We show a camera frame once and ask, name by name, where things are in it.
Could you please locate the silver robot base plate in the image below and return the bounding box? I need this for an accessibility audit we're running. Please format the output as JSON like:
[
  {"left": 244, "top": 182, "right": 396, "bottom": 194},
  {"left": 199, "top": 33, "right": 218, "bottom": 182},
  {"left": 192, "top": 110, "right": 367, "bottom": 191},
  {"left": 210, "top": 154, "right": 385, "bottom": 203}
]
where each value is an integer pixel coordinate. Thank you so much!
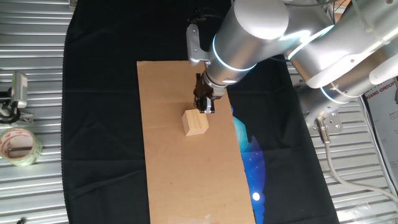
[{"left": 303, "top": 104, "right": 345, "bottom": 136}]

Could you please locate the white printed carton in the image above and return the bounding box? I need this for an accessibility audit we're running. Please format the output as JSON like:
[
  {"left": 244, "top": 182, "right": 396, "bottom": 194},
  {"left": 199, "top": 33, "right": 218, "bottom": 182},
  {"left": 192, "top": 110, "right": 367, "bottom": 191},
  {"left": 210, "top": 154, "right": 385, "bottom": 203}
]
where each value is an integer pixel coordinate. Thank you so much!
[{"left": 363, "top": 77, "right": 398, "bottom": 187}]

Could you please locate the brown cardboard sheet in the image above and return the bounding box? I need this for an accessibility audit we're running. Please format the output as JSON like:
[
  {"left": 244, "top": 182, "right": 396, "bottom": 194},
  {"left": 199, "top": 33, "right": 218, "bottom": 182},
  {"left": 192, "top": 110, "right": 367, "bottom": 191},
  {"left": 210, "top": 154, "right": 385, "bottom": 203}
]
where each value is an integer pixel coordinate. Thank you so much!
[{"left": 136, "top": 60, "right": 256, "bottom": 224}]

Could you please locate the small wooden block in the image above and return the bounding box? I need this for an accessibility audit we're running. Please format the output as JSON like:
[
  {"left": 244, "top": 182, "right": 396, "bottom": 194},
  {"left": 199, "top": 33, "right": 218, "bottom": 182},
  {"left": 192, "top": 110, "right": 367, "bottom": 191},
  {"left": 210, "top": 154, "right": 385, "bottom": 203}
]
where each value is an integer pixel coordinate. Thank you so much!
[{"left": 182, "top": 108, "right": 210, "bottom": 137}]

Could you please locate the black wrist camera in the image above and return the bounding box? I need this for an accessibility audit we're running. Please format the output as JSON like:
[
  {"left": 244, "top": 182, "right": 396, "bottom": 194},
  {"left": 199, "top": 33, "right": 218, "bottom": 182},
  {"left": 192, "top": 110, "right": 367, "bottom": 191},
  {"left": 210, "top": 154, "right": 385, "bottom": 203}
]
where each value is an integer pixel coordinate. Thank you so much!
[{"left": 187, "top": 8, "right": 224, "bottom": 26}]

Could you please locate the clear packing tape roll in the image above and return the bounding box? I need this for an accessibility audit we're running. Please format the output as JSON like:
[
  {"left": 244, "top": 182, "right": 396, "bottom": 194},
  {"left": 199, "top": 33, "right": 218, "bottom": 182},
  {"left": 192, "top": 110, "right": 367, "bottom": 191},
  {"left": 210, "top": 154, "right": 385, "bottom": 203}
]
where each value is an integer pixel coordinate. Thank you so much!
[{"left": 0, "top": 127, "right": 44, "bottom": 167}]

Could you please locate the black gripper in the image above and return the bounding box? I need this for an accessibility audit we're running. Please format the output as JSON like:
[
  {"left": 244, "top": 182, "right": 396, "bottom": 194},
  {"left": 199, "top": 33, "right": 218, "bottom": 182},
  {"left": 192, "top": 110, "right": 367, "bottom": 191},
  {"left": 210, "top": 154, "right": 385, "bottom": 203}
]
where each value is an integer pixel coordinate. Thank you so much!
[{"left": 192, "top": 73, "right": 224, "bottom": 114}]

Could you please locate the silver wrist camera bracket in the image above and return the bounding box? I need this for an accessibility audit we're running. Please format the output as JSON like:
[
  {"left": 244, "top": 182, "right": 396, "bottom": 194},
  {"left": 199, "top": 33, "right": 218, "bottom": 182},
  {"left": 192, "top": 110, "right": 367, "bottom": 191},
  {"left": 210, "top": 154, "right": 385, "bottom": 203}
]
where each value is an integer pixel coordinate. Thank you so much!
[{"left": 185, "top": 23, "right": 213, "bottom": 67}]

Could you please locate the black cloth with blue print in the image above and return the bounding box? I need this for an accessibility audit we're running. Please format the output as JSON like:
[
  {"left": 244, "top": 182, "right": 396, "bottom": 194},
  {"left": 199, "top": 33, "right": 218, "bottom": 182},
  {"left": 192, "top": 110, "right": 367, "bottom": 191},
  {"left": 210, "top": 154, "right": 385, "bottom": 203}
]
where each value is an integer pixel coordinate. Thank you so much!
[{"left": 60, "top": 0, "right": 341, "bottom": 224}]

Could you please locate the grey cable with metal connector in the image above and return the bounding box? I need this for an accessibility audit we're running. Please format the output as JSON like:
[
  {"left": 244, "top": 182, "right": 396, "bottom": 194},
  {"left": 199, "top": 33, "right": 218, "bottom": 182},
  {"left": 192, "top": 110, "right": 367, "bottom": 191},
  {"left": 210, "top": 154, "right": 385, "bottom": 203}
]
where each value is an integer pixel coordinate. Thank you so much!
[{"left": 313, "top": 116, "right": 398, "bottom": 203}]

